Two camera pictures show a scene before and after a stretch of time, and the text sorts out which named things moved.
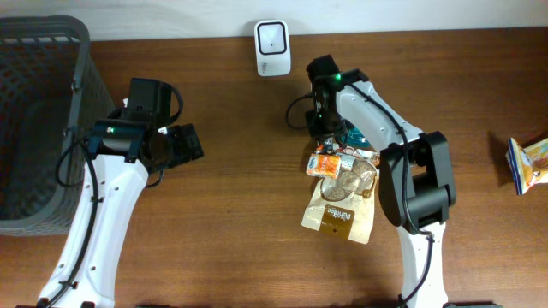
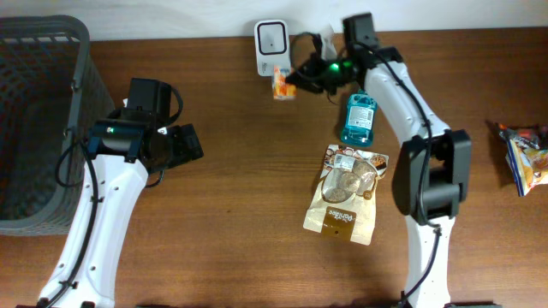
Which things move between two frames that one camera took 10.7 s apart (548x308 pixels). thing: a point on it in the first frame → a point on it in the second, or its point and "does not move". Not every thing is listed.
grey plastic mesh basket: (52, 92) does not move
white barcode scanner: (272, 47) does not move
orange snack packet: (325, 166) → (282, 90)
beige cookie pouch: (342, 206) does not move
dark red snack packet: (328, 145) → (535, 134)
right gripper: (318, 129) → (311, 76)
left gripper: (186, 144) does not move
